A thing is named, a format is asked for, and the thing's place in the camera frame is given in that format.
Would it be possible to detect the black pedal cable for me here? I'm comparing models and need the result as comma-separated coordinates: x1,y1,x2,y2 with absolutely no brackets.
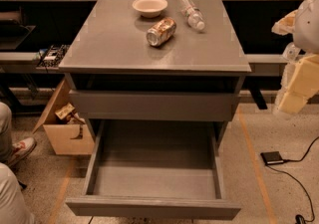
266,135,319,224

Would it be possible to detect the cardboard box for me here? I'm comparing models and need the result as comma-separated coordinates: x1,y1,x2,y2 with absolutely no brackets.
33,79,95,155

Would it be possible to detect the black white patterned notebook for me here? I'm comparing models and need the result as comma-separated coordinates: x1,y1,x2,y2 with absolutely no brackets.
37,45,69,69

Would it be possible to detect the person's grey trouser leg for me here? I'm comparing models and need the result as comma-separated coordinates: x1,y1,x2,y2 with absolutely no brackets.
0,103,36,224

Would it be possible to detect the snack bag in box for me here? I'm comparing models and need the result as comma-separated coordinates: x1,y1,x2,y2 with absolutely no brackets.
55,103,85,124

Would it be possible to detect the white red sneaker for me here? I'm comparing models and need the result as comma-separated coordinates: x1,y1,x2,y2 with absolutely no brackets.
6,137,37,167

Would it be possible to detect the closed grey top drawer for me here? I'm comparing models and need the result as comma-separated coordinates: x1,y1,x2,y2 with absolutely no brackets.
69,90,239,121

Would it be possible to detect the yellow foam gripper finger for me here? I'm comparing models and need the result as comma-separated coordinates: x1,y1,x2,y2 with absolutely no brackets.
274,54,319,114
271,10,297,36

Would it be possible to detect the open grey middle drawer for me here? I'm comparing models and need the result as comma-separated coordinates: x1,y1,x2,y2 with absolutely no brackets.
66,120,240,220

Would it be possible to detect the clear plastic water bottle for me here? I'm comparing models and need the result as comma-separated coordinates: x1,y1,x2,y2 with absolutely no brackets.
180,0,205,31

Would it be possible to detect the black foot pedal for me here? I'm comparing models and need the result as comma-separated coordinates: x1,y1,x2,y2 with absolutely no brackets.
260,151,284,165

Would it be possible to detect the grey drawer cabinet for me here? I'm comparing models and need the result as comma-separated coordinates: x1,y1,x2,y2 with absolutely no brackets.
59,0,250,137

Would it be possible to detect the hand sanitizer bottle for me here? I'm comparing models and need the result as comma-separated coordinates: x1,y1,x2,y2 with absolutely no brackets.
282,42,300,61

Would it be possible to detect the crushed soda can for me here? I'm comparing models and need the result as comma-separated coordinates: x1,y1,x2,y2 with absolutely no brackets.
146,17,176,47

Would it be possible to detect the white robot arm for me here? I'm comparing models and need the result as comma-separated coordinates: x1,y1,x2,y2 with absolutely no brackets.
271,0,319,118

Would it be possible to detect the white paper bowl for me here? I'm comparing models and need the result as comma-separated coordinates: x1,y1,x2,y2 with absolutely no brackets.
133,0,167,18

